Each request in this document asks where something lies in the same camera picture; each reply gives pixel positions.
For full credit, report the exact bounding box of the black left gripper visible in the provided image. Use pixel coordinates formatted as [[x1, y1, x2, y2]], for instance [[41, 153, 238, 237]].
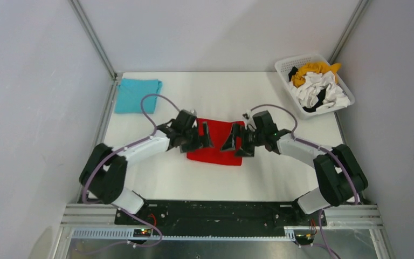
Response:
[[180, 121, 212, 153]]

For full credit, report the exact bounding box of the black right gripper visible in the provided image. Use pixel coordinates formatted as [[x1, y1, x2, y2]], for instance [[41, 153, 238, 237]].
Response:
[[220, 122, 266, 158]]

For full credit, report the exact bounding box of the red t-shirt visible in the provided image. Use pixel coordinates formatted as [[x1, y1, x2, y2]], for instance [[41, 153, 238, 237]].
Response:
[[187, 118, 245, 166]]

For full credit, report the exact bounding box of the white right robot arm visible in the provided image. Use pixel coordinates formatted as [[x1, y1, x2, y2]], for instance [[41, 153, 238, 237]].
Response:
[[220, 111, 369, 226]]

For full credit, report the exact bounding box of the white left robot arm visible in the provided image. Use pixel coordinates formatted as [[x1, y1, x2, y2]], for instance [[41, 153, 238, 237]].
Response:
[[79, 110, 213, 224]]

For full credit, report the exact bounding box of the black crumpled garment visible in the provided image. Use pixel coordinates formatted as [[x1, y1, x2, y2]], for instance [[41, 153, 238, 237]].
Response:
[[288, 67, 326, 113]]

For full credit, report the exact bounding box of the white crumpled t-shirt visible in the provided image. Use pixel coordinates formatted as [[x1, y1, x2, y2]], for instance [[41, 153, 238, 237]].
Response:
[[289, 71, 351, 112]]

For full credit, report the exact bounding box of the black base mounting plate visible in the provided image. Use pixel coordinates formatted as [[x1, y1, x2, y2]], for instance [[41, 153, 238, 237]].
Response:
[[114, 199, 327, 238]]

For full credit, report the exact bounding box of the yellow crumpled t-shirt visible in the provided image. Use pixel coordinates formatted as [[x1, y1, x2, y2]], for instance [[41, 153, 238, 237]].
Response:
[[290, 62, 342, 88]]

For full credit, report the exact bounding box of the folded light blue t-shirt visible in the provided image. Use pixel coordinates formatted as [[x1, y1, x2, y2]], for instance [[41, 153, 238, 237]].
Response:
[[114, 78, 163, 114]]

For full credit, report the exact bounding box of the left small circuit board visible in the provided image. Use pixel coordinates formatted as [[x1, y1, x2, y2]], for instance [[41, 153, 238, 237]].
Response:
[[133, 228, 153, 238]]

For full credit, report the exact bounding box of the small circuit board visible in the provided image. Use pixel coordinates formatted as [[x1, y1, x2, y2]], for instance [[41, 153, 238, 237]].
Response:
[[133, 228, 153, 238], [294, 234, 314, 246]]

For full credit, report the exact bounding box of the right small circuit board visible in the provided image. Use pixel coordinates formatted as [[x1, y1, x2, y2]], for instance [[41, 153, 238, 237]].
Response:
[[294, 234, 314, 246]]

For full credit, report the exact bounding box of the aluminium frame rail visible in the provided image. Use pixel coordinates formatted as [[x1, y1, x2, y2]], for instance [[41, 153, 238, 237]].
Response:
[[60, 204, 384, 241]]

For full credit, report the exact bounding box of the left aluminium corner post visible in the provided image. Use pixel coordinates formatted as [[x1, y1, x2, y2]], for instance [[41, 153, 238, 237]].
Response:
[[68, 0, 117, 80]]

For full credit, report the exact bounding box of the aluminium corner post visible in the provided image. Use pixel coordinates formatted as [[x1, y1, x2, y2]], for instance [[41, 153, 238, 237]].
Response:
[[328, 0, 371, 63], [68, 0, 117, 80]]

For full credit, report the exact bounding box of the right aluminium corner post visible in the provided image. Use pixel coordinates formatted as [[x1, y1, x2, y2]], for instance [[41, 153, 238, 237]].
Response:
[[328, 0, 371, 63]]

